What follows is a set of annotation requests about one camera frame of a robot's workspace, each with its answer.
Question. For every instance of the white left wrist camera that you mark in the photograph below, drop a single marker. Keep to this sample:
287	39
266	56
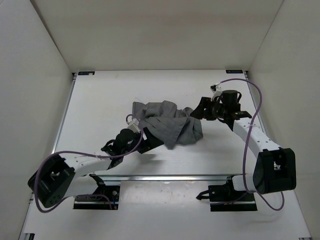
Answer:
133	125

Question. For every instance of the aluminium table edge rail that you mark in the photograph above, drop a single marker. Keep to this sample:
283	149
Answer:
163	178

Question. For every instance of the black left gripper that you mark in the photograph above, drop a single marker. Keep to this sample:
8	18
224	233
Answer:
151	142

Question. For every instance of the blue right corner label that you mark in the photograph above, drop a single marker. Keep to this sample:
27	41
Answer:
234	71

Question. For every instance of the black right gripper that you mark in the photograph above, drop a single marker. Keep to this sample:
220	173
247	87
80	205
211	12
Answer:
203	110

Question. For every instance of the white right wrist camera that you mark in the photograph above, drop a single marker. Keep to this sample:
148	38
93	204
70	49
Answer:
216	90

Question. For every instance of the blue corner label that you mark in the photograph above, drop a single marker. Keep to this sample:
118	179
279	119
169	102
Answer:
234	71
86	73

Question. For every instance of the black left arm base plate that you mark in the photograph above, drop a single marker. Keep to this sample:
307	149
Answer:
100	198

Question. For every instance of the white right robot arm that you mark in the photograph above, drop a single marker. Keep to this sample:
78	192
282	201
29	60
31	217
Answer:
275	167

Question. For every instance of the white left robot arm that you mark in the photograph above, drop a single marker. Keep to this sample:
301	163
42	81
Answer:
67	173

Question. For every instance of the blue left corner label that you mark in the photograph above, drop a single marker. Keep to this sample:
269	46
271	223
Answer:
86	73

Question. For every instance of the grey pleated skirt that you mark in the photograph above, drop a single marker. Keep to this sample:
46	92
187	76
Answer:
169	124

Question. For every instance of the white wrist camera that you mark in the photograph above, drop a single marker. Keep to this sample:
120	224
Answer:
133	125
216	90

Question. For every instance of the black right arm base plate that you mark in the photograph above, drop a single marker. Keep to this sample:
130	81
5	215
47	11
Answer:
223	198

